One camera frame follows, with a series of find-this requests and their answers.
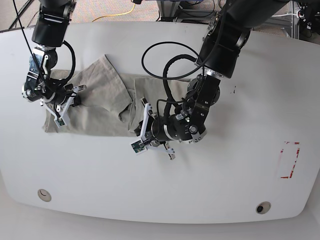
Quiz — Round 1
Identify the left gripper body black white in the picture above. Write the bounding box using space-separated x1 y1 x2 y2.
138 97 177 160

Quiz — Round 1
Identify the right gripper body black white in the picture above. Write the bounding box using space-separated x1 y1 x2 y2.
40 84 87 119

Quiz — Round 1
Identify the beige grey t-shirt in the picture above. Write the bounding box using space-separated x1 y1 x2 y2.
42 55 167 137

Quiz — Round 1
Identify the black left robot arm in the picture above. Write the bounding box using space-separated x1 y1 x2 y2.
131 0 286 159

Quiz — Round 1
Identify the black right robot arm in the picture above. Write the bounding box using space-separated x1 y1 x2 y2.
22 0 86 127

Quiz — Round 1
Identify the left round table grommet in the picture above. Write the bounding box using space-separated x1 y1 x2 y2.
37 189 52 203

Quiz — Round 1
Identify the round table grommet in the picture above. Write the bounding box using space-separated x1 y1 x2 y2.
255 201 272 215
37 189 52 203

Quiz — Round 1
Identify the right round table grommet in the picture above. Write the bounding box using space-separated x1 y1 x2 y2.
255 201 272 215

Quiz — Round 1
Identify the red tape rectangle marking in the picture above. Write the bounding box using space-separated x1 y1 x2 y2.
277 141 301 179

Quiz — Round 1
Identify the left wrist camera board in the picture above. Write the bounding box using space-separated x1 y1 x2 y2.
130 140 147 155

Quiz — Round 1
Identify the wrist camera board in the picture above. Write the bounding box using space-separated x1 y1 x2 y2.
54 115 70 128
130 140 147 155

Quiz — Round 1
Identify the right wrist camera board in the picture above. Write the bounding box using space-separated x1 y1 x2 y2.
54 115 70 128

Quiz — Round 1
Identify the yellow cable on floor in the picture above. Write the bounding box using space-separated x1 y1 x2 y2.
91 2 136 23

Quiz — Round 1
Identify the aluminium frame rail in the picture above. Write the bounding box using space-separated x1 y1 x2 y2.
156 0 301 40

